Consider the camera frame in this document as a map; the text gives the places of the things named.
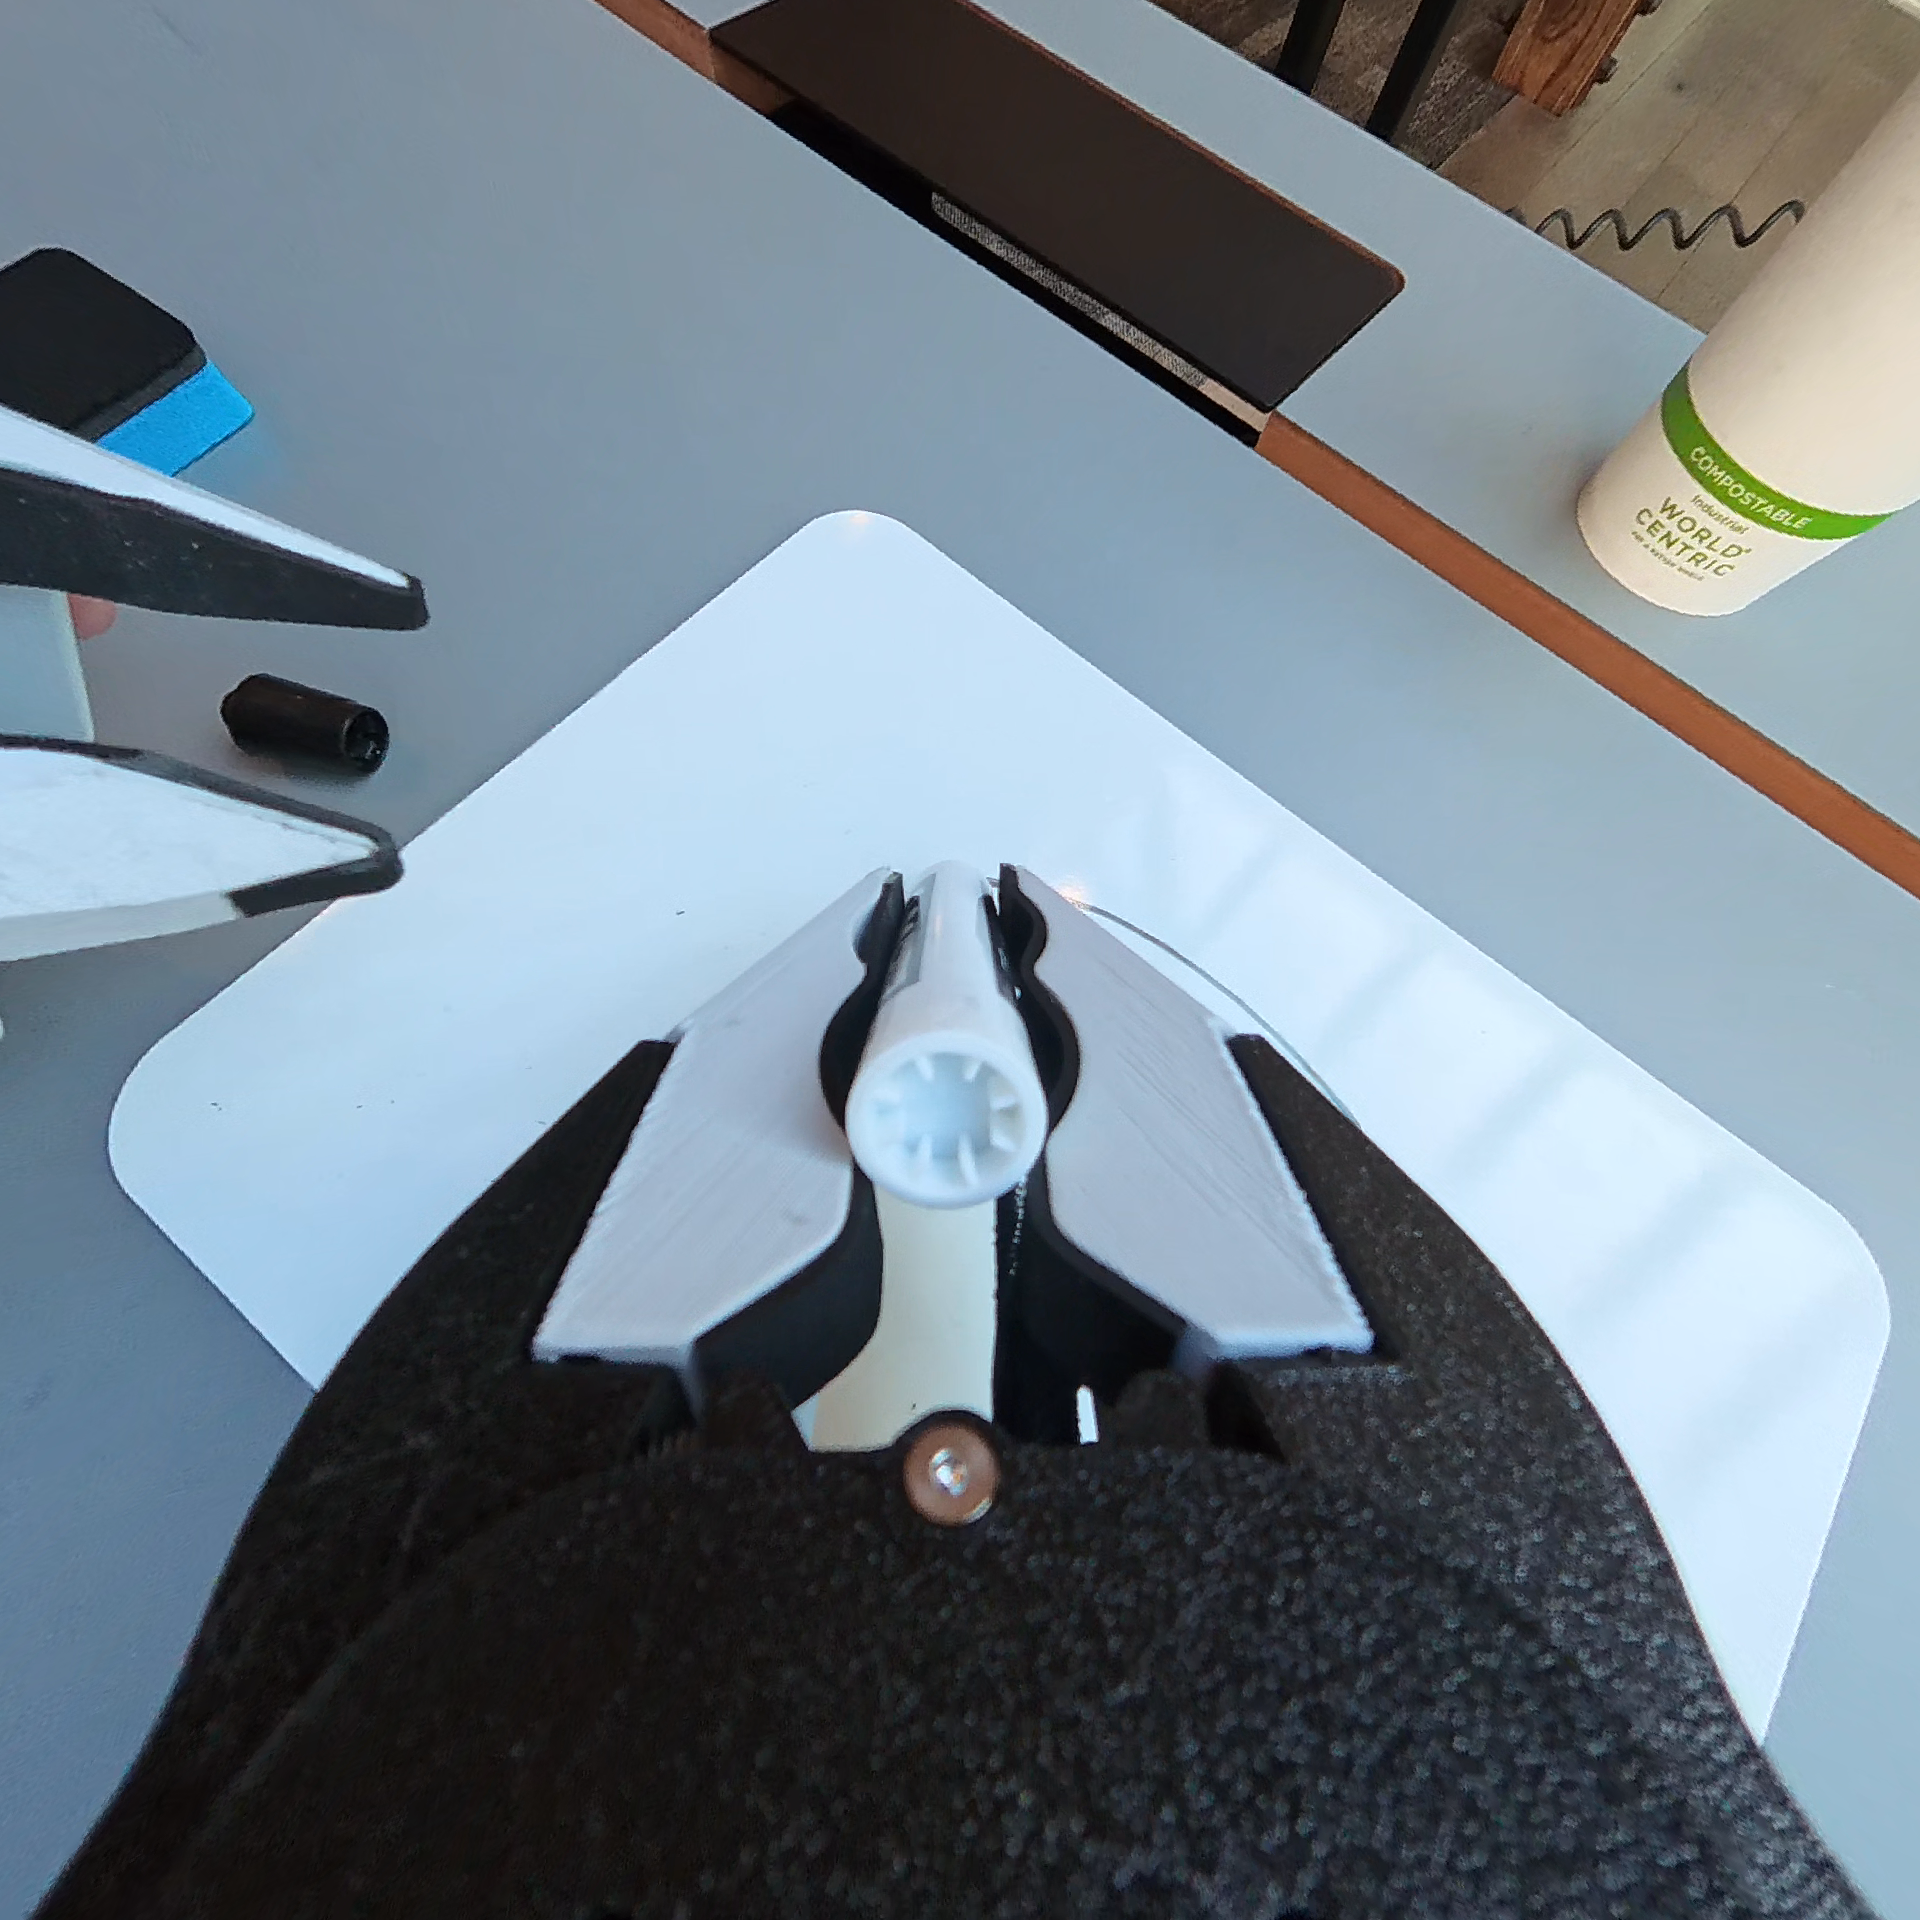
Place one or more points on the person's left hand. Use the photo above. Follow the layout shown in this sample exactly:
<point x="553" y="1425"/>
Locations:
<point x="90" y="614"/>

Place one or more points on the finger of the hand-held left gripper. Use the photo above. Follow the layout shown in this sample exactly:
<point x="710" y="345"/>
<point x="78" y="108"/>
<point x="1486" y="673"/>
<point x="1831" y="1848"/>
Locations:
<point x="121" y="840"/>
<point x="90" y="463"/>

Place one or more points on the wooden post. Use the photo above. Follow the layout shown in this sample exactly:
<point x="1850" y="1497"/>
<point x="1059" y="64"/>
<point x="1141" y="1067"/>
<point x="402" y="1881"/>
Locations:
<point x="1568" y="52"/>

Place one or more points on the white dry-erase marker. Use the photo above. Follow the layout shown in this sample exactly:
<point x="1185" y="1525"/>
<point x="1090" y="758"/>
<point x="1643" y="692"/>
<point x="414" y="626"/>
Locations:
<point x="945" y="1132"/>

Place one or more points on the white whiteboard sheet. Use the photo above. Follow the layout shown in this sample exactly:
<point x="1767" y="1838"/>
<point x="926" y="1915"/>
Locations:
<point x="840" y="721"/>

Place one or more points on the white paper cup green band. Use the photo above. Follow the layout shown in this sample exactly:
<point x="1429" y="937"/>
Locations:
<point x="1800" y="330"/>

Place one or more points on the blue and black whiteboard eraser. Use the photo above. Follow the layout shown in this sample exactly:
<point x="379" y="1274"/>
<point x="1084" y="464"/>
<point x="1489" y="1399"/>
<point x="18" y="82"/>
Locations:
<point x="90" y="330"/>

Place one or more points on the office desk black legs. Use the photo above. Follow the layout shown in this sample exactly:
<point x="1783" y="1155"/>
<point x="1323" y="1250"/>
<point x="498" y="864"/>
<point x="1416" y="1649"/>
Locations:
<point x="1419" y="60"/>

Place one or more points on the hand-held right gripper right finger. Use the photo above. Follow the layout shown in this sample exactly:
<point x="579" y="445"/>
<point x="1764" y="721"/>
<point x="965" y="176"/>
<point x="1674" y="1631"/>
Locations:
<point x="1185" y="1201"/>

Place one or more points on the grey desk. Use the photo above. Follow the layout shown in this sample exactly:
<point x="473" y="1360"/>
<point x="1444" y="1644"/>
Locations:
<point x="451" y="375"/>

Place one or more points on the black marker cap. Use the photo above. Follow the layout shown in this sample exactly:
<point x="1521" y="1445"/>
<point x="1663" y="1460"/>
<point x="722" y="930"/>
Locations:
<point x="301" y="722"/>

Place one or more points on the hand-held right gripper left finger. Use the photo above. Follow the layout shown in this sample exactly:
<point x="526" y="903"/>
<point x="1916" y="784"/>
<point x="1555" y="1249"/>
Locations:
<point x="705" y="1201"/>

